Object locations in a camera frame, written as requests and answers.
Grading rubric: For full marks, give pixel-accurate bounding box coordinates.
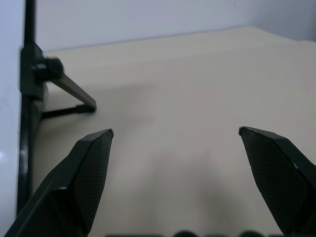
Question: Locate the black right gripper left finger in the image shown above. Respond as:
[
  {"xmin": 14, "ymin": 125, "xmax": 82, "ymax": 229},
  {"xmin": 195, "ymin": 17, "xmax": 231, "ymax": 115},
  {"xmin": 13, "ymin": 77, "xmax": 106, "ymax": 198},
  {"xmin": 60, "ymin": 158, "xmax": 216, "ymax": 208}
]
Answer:
[{"xmin": 0, "ymin": 128, "xmax": 115, "ymax": 237}]

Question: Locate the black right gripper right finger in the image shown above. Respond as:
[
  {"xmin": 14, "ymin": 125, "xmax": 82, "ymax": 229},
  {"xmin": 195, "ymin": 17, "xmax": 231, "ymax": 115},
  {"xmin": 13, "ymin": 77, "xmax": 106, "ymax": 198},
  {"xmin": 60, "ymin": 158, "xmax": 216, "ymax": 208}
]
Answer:
[{"xmin": 238, "ymin": 126, "xmax": 316, "ymax": 237}]

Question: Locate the black whiteboard stand leg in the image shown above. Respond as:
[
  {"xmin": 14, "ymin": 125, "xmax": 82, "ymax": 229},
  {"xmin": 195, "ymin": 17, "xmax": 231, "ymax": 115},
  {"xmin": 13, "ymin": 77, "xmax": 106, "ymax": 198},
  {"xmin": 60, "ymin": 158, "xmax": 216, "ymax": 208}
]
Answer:
[{"xmin": 40, "ymin": 73, "xmax": 97, "ymax": 119}]

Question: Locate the black whiteboard stand knob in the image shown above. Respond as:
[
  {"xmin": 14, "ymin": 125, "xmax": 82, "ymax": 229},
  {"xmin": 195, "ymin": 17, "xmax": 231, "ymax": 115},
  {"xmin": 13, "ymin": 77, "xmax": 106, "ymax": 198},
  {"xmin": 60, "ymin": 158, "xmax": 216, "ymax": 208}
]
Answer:
[{"xmin": 32, "ymin": 57, "xmax": 64, "ymax": 81}]

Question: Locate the white whiteboard with black frame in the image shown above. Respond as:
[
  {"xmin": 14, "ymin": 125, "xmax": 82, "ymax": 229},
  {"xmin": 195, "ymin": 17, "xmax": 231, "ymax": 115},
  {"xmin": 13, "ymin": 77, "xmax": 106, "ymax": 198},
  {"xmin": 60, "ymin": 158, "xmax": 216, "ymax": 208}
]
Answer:
[{"xmin": 0, "ymin": 0, "xmax": 47, "ymax": 223}]

